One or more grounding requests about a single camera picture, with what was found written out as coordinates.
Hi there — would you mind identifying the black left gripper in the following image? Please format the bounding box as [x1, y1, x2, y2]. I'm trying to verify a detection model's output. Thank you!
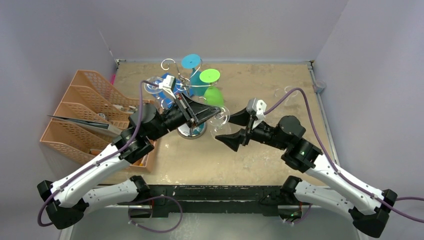
[149, 91, 220, 141]

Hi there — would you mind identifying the clear wine glass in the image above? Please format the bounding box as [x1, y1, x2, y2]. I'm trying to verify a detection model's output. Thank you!
[208, 106, 231, 138]
[143, 76, 166, 99]
[273, 85, 299, 107]

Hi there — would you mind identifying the green plastic wine glass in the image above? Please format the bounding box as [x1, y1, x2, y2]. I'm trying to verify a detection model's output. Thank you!
[199, 68, 225, 107]

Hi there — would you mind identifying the blue plastic wine glass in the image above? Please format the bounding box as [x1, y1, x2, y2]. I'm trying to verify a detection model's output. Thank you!
[181, 53, 209, 97]

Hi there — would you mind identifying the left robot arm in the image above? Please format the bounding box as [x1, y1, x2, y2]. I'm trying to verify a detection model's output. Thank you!
[37, 93, 220, 230]

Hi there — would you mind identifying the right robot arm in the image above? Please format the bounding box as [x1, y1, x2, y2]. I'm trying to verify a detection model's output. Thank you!
[215, 109, 398, 238]

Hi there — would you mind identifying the chrome wine glass rack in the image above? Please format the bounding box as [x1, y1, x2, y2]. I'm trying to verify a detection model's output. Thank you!
[160, 57, 220, 140]

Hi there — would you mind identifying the blue square mat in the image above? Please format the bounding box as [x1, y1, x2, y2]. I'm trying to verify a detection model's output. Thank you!
[153, 73, 194, 109]

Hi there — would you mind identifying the orange plastic desk organizer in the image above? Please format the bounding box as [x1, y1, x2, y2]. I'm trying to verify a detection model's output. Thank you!
[40, 70, 139, 165]

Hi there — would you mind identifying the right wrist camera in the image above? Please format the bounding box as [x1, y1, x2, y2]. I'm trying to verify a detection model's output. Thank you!
[246, 98, 267, 130]

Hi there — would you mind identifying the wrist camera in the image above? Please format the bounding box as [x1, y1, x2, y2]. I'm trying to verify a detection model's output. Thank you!
[246, 98, 267, 130]
[158, 75, 176, 101]

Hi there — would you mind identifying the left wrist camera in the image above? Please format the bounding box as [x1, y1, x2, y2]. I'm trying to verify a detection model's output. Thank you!
[158, 75, 176, 101]

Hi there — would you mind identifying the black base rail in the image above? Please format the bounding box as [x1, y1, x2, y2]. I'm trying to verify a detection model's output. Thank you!
[130, 184, 314, 220]

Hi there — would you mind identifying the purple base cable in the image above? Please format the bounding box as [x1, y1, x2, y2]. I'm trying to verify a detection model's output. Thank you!
[129, 191, 185, 233]

